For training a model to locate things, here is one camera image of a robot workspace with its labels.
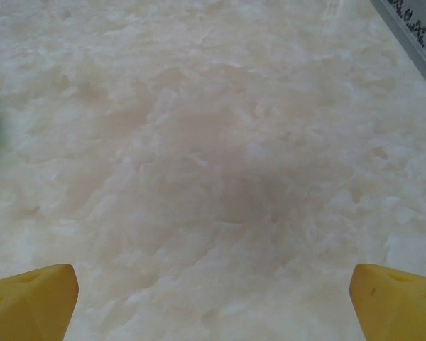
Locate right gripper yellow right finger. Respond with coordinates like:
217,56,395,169
351,262,426,341

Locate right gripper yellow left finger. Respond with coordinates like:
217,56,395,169
0,263,81,341

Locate aluminium side rail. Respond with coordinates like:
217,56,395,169
370,0,426,82

